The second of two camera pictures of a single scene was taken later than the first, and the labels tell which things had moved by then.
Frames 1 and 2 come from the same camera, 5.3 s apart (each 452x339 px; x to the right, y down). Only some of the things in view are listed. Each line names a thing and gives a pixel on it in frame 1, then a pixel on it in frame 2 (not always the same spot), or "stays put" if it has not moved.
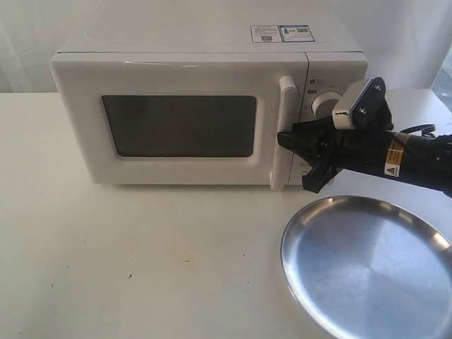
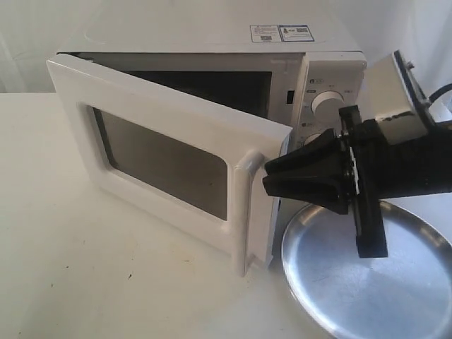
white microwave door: [179, 118] to [195, 169]
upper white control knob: [323, 105] stays put
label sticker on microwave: [281, 33] stays put
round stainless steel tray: [364, 269] stays put
